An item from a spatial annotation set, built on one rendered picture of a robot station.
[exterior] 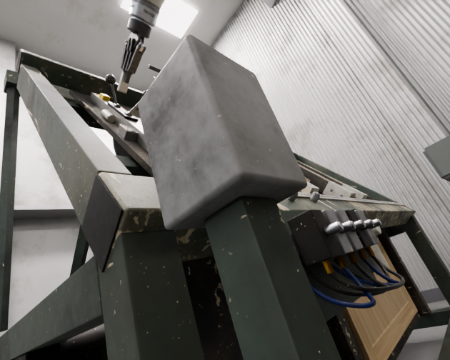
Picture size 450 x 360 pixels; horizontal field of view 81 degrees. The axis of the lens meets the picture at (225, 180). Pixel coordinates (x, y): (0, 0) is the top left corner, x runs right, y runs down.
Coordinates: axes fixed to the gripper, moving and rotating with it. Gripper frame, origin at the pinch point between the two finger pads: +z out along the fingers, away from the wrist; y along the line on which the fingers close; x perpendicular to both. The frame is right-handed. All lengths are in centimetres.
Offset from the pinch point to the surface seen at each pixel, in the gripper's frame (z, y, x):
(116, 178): 11, 60, -21
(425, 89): -103, 2, 311
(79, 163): 13, 48, -23
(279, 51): -118, -222, 316
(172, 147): 0, 74, -23
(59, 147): 16.2, 33.1, -23.0
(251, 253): 5, 87, -20
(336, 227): 6, 83, 8
